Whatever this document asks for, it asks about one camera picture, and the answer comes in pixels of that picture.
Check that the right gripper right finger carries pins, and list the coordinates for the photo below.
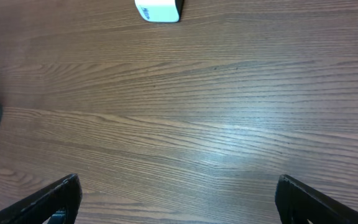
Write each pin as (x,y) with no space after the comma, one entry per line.
(297,202)

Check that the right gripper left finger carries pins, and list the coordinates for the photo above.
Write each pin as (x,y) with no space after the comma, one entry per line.
(58,202)

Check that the white barcode scanner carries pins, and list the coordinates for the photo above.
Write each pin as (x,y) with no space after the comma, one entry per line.
(160,11)

